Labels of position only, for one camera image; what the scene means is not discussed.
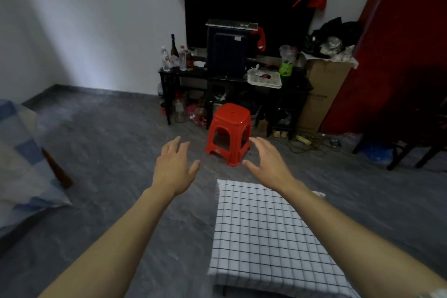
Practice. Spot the red plastic stool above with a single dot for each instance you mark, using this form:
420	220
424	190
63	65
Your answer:
232	116

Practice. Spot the black bag pile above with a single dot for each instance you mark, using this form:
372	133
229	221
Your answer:
335	29

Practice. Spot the person's white sleeve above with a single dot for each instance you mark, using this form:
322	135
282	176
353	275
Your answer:
436	293

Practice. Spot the black keyboard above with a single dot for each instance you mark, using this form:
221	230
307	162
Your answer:
230	24

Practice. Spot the cream shoe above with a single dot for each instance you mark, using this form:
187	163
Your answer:
276	133
284	133

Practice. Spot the person's left hand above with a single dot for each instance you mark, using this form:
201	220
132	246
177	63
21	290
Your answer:
173	172

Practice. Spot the black low cabinet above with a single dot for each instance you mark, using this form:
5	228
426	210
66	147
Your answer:
297	88

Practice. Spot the dark glass bottle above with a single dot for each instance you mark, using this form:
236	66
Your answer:
174	50

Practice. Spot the person's right hand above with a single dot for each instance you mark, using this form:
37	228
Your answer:
274	172

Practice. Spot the white patterned tray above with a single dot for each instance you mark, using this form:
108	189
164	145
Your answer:
263	79

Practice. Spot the person's left forearm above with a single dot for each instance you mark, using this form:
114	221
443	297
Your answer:
115	252

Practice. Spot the tall cardboard box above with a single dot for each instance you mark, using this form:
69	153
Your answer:
323	95

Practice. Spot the person's right forearm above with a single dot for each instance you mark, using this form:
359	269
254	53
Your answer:
359	249

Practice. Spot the large red upright panel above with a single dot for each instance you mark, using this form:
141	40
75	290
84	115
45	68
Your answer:
401	29

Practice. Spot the white paper sheet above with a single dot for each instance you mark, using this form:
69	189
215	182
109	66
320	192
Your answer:
349	62

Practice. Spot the large clear plastic jug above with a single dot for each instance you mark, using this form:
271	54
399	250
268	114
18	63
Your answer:
180	112

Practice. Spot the brown glass bottle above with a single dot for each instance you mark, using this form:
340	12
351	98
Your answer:
189	60

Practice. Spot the yellow slippers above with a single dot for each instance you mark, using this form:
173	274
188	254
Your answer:
304	140

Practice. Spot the clear plastic bottle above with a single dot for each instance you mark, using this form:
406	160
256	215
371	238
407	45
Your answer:
166	62
183	60

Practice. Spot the black television screen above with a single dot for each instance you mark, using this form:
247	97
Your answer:
244	1

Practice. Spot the small red cloth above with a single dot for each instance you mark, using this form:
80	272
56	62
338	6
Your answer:
261	41

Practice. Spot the green cup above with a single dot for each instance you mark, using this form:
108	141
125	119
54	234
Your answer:
285	69

